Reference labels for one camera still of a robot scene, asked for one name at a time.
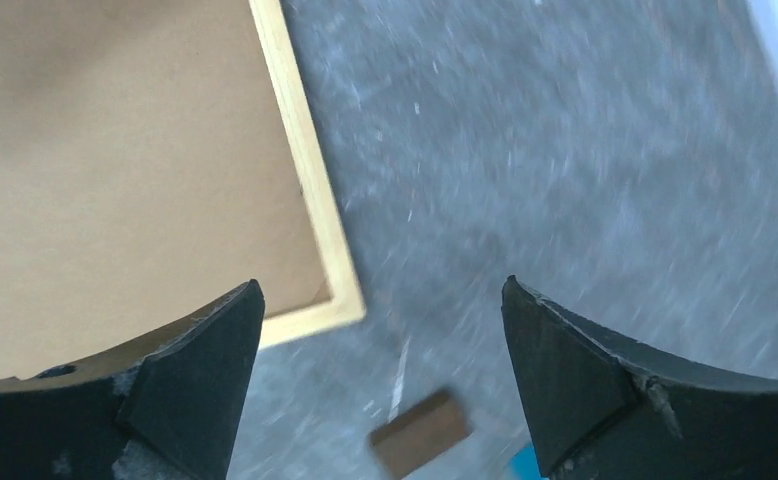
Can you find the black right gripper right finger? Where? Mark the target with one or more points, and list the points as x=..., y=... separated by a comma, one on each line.
x=602, y=405

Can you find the wooden picture frame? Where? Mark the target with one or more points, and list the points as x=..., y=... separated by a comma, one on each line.
x=154, y=155

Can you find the blue toy brick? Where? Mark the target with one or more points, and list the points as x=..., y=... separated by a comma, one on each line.
x=524, y=465

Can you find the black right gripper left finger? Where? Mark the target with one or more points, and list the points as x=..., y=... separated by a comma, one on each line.
x=172, y=396

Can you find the brown block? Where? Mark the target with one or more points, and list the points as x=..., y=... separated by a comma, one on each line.
x=420, y=434

